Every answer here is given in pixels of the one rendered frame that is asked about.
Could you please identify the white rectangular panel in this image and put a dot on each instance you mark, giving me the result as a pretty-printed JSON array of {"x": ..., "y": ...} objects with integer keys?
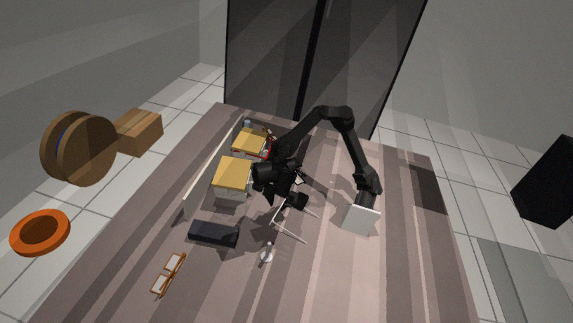
[{"x": 198, "y": 187}]

